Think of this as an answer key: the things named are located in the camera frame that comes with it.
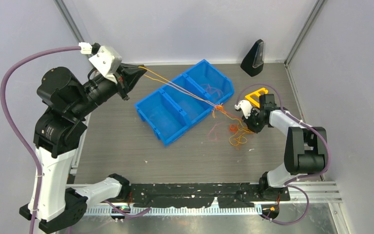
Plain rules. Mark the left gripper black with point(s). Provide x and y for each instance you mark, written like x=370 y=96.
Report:
x=124 y=83

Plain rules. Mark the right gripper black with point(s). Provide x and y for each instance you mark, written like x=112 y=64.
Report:
x=249 y=121

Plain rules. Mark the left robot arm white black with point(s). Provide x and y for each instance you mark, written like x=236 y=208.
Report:
x=56 y=138

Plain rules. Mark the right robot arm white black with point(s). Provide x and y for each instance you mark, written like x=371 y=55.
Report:
x=305 y=151

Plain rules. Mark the yellow triangular plastic piece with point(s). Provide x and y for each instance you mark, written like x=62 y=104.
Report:
x=253 y=97

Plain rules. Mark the blue three-compartment plastic bin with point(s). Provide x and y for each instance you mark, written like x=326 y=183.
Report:
x=175 y=108

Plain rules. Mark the black wedge-shaped stand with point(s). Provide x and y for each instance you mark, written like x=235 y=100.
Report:
x=253 y=62

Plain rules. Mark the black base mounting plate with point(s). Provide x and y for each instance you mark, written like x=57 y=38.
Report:
x=200 y=195

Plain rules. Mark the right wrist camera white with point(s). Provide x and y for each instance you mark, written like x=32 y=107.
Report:
x=245 y=107

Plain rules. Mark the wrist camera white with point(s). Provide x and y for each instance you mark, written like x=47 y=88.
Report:
x=106 y=61
x=245 y=107

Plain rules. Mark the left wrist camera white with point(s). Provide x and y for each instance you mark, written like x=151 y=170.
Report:
x=106 y=61

